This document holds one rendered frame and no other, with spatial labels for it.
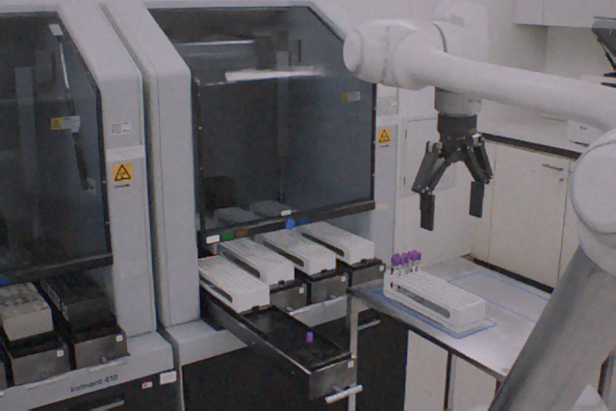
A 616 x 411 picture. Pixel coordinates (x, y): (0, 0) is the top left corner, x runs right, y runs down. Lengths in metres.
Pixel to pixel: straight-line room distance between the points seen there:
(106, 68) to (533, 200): 2.81
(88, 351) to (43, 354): 0.11
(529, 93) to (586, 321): 0.36
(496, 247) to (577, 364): 3.37
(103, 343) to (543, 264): 2.82
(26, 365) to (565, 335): 1.26
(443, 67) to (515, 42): 3.35
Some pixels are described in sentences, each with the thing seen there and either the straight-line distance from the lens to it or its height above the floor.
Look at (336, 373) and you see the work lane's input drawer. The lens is 1.65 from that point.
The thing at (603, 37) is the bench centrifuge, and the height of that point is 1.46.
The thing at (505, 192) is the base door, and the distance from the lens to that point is 4.17.
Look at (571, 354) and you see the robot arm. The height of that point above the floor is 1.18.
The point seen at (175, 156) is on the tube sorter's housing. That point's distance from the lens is 1.85.
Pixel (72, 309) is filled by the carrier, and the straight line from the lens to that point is 1.84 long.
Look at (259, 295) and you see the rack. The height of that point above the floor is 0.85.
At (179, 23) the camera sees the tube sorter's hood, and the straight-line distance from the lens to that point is 2.10.
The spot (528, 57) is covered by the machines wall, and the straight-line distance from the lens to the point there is 4.56.
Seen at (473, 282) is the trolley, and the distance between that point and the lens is 2.09.
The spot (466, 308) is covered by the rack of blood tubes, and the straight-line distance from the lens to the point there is 1.77.
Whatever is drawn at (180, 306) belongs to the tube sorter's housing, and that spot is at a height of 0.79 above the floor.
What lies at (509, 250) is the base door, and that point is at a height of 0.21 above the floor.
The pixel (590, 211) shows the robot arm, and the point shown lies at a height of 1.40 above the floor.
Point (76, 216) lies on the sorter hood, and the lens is 1.77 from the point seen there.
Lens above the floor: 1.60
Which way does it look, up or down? 14 degrees down
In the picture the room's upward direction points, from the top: straight up
